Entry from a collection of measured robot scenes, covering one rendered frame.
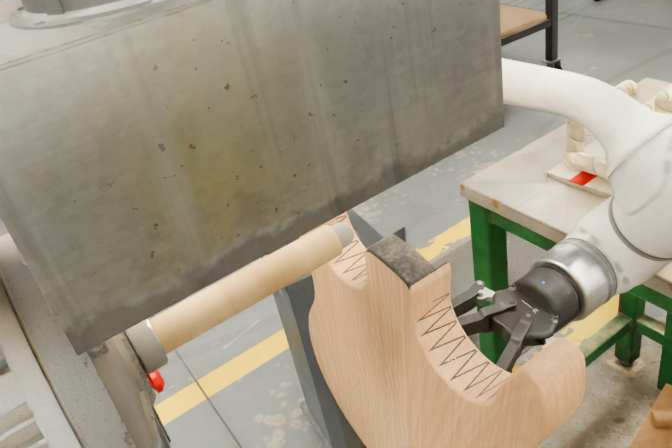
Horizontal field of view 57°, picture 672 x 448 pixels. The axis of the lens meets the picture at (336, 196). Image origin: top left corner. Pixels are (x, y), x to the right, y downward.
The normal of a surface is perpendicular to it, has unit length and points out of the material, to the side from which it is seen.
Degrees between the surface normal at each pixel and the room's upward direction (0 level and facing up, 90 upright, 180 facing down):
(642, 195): 86
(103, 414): 65
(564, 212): 0
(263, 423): 0
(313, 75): 90
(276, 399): 0
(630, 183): 89
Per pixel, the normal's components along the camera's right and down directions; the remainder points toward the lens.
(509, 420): -0.81, 0.43
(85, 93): 0.56, 0.35
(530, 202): -0.18, -0.84
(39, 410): 0.34, -0.22
